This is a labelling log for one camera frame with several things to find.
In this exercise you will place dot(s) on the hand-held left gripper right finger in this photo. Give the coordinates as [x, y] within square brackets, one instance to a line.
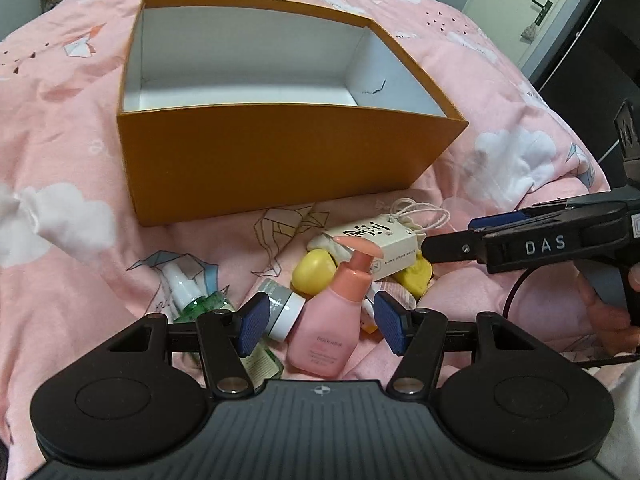
[391, 326]

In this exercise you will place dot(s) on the pink striped sachet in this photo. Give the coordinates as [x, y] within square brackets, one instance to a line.
[400, 294]

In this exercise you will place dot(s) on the green pump bottle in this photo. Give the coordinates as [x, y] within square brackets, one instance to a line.
[201, 305]

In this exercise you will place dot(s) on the orange cardboard box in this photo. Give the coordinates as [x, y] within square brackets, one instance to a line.
[280, 160]

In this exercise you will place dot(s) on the small orange white figure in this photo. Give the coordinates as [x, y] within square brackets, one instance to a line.
[371, 321]

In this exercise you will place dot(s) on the deep yellow plastic case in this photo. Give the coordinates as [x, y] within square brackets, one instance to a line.
[416, 276]

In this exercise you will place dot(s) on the small white printed carton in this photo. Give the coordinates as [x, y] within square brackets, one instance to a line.
[387, 246]

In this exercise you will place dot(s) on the grey hanging door ornament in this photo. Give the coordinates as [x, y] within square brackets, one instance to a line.
[528, 31]

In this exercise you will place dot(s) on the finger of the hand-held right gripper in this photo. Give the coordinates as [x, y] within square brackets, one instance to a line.
[500, 223]
[452, 249]

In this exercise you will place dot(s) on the pale yellow egg-shaped case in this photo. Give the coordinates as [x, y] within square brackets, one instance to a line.
[312, 271]

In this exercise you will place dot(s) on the pink pump bottle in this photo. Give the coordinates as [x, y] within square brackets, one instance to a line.
[325, 322]

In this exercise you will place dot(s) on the dark cabinet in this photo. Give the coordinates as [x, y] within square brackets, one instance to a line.
[600, 50]

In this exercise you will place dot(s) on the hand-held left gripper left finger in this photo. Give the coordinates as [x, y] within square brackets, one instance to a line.
[252, 324]

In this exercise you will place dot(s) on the small white cream jar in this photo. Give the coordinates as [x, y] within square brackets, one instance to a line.
[284, 310]

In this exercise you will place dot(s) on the pink printed blanket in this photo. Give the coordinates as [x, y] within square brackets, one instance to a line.
[60, 140]

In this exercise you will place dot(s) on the person's right hand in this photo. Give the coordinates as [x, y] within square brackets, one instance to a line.
[607, 322]

